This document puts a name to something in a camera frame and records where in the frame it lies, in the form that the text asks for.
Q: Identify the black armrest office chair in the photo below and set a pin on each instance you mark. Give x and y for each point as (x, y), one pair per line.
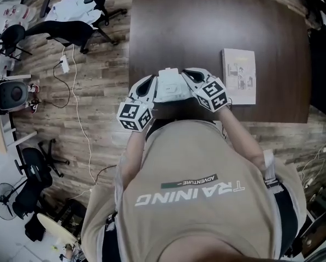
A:
(33, 179)

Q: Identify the white clothing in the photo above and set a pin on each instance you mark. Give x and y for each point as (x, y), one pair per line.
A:
(72, 8)

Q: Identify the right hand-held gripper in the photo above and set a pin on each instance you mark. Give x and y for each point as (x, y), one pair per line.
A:
(213, 93)

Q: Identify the white power strip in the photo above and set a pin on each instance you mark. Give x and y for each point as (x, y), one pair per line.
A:
(64, 63)

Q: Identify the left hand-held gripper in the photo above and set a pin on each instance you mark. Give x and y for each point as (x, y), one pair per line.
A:
(135, 115)

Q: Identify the black floor fan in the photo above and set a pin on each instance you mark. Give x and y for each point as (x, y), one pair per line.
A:
(3, 201)

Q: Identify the round beige table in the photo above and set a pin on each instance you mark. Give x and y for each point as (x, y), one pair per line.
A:
(56, 228)

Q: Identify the white wet wipes pack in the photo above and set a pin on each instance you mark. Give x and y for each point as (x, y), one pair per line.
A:
(171, 87)

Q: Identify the person's beige shirt torso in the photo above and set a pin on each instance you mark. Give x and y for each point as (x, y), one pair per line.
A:
(190, 201)

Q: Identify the grey illustrated book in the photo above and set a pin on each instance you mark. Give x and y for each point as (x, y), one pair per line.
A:
(239, 78)

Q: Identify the black stool chair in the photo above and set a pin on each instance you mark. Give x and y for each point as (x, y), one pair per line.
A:
(11, 35)

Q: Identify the person's left forearm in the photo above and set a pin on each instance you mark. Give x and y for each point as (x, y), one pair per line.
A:
(134, 146)

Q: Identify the red and white shoe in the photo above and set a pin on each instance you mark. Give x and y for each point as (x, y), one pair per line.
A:
(34, 106)
(34, 88)

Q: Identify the person's right forearm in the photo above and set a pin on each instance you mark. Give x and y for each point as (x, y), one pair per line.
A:
(240, 138)

